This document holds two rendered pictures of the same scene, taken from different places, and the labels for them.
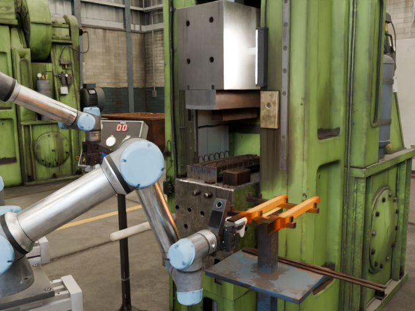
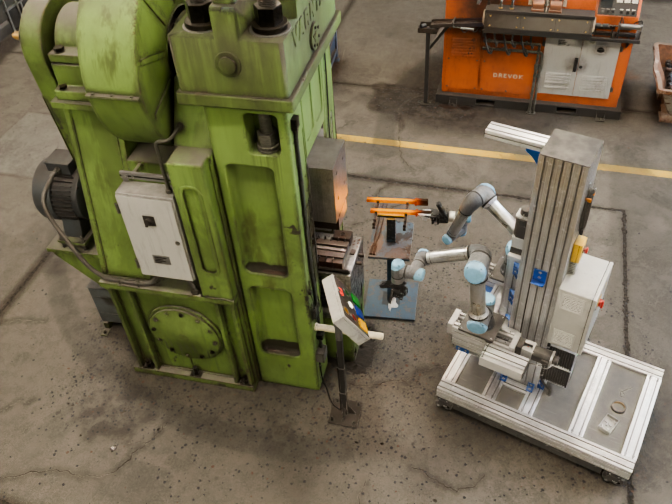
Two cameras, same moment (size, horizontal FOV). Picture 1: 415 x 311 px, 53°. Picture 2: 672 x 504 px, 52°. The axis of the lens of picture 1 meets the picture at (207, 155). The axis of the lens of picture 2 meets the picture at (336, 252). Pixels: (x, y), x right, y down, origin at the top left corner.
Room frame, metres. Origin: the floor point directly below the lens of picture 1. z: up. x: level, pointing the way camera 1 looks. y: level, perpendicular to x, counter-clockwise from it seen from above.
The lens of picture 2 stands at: (3.42, 2.95, 4.06)
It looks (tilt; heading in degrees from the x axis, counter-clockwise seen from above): 44 degrees down; 246
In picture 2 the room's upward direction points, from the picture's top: 5 degrees counter-clockwise
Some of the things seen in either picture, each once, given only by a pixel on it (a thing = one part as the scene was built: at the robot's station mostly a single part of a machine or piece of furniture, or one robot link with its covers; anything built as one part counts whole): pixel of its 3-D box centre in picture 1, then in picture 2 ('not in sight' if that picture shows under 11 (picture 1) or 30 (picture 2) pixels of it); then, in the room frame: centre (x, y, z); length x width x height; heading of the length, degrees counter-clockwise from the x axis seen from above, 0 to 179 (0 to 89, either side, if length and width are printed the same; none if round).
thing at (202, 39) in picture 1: (233, 49); (308, 174); (2.17, -0.14, 1.56); 0.42 x 0.39 x 0.40; 139
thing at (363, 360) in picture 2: not in sight; (357, 348); (2.01, 0.06, 0.01); 0.58 x 0.39 x 0.01; 49
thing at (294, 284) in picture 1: (267, 271); (391, 239); (1.54, -0.23, 0.65); 0.40 x 0.30 x 0.02; 53
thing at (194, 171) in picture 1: (226, 165); (314, 252); (2.20, -0.11, 0.96); 0.42 x 0.20 x 0.09; 139
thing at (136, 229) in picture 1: (144, 226); (349, 331); (2.20, 0.35, 0.62); 0.44 x 0.05 x 0.05; 139
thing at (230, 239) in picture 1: (219, 237); (439, 216); (1.27, -0.04, 0.90); 0.12 x 0.08 x 0.09; 144
